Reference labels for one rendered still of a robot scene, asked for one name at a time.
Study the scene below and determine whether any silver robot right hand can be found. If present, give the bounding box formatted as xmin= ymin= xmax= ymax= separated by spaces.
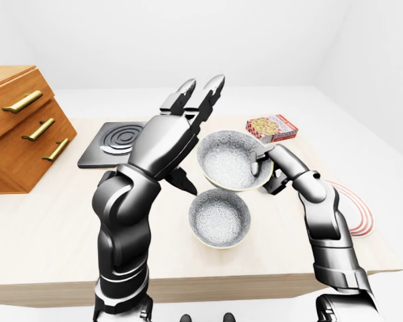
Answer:
xmin=249 ymin=144 xmax=312 ymax=196

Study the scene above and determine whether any red printed food box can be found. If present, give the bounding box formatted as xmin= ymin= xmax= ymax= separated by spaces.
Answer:
xmin=245 ymin=114 xmax=299 ymax=143

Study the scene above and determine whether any wooden cabinet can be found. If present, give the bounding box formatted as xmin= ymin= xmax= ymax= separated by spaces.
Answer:
xmin=0 ymin=65 xmax=78 ymax=195

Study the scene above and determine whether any flat dark stove plate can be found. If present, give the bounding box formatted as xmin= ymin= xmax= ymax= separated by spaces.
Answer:
xmin=77 ymin=121 xmax=149 ymax=170

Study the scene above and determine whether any wooden drawer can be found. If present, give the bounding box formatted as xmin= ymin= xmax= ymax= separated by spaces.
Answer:
xmin=0 ymin=98 xmax=69 ymax=168
xmin=0 ymin=116 xmax=78 ymax=195
xmin=0 ymin=68 xmax=56 ymax=147

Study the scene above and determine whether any white plate with red rings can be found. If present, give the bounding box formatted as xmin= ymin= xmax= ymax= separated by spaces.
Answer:
xmin=324 ymin=179 xmax=374 ymax=237

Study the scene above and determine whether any silver robot left hand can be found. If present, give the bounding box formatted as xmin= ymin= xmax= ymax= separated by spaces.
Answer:
xmin=127 ymin=74 xmax=226 ymax=197

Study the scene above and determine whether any patterned grey bowl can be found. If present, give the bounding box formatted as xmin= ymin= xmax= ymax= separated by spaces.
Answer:
xmin=197 ymin=129 xmax=275 ymax=192
xmin=188 ymin=188 xmax=251 ymax=249

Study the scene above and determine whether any brass drawer handle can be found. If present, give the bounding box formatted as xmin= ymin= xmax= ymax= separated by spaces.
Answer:
xmin=21 ymin=117 xmax=56 ymax=142
xmin=42 ymin=138 xmax=70 ymax=162
xmin=1 ymin=90 xmax=44 ymax=115

